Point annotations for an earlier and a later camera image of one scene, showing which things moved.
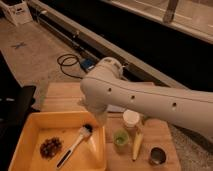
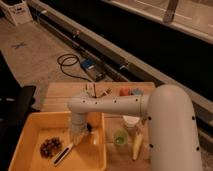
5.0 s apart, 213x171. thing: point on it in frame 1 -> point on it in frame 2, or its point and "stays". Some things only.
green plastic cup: x=121 y=138 stays
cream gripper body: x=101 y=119 -> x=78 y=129
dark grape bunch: x=50 y=147 stays
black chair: x=15 y=109 stays
